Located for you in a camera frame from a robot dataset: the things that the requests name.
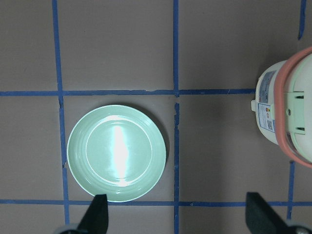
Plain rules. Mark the idle left gripper right finger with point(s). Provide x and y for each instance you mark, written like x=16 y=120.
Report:
x=261 y=218

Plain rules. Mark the idle left gripper left finger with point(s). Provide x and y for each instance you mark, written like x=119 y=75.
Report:
x=94 y=221

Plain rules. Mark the green plate near idle arm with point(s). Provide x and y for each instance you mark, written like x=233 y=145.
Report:
x=116 y=150

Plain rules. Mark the white rice cooker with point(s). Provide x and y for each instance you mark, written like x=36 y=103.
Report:
x=283 y=106

